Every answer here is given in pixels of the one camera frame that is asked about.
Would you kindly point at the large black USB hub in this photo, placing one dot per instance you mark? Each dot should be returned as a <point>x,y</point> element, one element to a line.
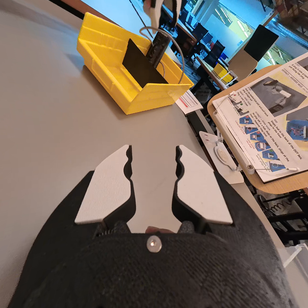
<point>142,69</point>

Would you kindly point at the black monitor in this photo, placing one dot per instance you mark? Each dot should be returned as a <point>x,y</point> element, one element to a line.
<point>262,41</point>

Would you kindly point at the instruction sheet on wooden stand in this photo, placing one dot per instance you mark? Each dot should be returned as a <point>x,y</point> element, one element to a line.
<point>276,185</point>

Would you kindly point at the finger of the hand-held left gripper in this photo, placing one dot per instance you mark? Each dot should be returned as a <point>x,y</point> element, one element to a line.
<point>155,12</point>
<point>176,12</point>

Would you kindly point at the small yellow bin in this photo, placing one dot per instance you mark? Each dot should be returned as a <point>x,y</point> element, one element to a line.
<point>222,72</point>

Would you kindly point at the laminated paper sheet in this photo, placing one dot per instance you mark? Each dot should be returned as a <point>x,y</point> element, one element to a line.
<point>190,102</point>

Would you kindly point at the clear plastic bin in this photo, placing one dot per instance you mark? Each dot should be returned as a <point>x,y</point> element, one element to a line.
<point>294,256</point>

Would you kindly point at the black office chair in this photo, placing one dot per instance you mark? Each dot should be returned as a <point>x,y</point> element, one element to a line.
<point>281,211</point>
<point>216,51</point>

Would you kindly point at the yellow plastic bin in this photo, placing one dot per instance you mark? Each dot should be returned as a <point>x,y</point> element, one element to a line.
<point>103,60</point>

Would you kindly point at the black multi-port usb hub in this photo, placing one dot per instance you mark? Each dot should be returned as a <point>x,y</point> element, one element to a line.
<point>157,48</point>

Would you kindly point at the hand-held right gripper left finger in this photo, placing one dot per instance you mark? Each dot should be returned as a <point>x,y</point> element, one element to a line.
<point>105,192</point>

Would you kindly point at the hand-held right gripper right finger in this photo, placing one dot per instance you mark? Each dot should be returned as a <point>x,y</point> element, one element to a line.
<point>202,192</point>

